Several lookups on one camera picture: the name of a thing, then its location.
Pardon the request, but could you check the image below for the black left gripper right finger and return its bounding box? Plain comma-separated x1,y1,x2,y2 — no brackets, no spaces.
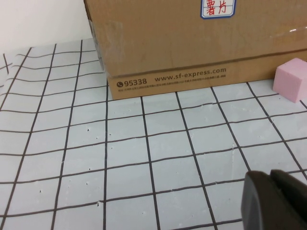
270,169,307,230

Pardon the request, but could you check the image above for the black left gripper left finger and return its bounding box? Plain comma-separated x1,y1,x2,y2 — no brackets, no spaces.
241,170,292,230

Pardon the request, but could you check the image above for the pink foam cube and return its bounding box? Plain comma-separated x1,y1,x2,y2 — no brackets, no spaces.
272,58,307,104

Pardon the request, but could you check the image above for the white black-grid tablecloth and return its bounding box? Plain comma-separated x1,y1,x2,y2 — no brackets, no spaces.
0,38,307,230

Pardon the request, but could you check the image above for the cardboard box printed F2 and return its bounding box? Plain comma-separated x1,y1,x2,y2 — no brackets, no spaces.
83,0,307,100

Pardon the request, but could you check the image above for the white label on F2 box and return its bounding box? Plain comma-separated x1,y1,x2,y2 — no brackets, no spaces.
200,0,237,20

